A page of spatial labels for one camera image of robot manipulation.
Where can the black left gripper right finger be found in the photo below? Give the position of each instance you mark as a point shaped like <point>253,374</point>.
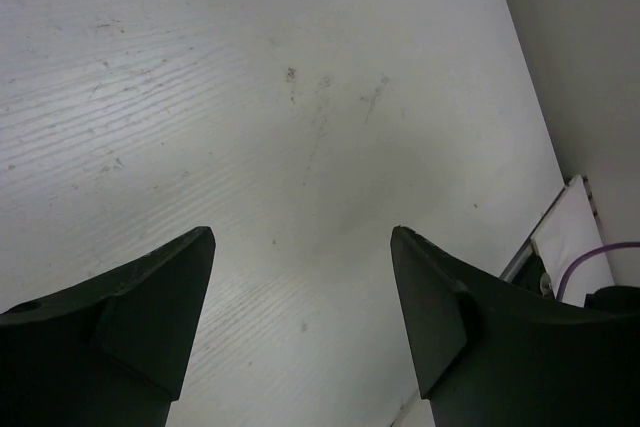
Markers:
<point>489,353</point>

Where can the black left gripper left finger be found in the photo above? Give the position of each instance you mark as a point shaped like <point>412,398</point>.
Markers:
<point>112,350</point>

